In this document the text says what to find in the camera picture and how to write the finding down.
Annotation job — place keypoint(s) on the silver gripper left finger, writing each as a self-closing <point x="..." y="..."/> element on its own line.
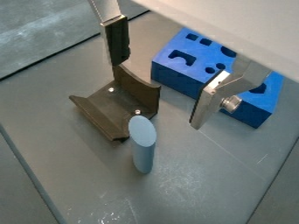
<point x="113" y="29"/>

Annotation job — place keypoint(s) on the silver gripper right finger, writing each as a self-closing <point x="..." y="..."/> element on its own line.
<point x="219" y="93"/>

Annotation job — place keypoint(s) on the light blue oval peg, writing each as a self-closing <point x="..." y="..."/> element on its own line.
<point x="143" y="135"/>

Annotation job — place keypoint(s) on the blue shape sorting board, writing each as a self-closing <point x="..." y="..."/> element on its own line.
<point x="190" y="60"/>

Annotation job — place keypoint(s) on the black curved holder stand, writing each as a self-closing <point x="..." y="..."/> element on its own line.
<point x="113" y="104"/>

